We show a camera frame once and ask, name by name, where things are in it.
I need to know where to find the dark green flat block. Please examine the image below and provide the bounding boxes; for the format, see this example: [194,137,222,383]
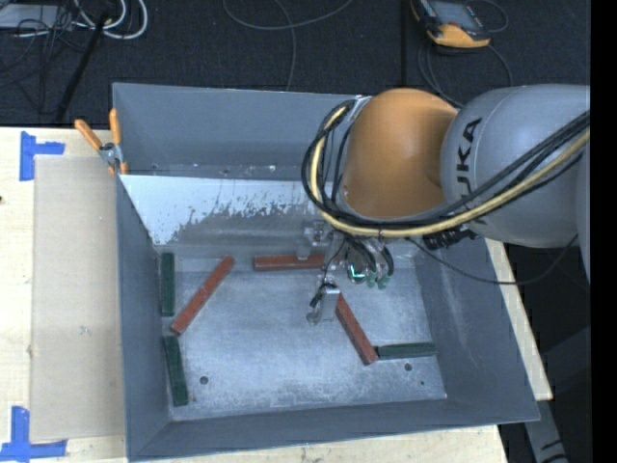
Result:
[163,335,190,408]
[375,341,438,361]
[160,252,176,317]

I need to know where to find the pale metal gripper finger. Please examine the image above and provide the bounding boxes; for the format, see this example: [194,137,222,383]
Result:
[306,281,342,327]
[295,219,332,261]

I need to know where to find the pale wood flat board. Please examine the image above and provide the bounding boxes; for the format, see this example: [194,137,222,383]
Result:
[29,155,128,444]

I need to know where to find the red-brown flat block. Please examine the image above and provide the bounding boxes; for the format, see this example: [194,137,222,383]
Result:
[169,255,236,336]
[334,291,380,367]
[252,254,326,273]

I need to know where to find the grey metal bin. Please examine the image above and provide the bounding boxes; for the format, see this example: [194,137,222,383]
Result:
[111,82,542,460]

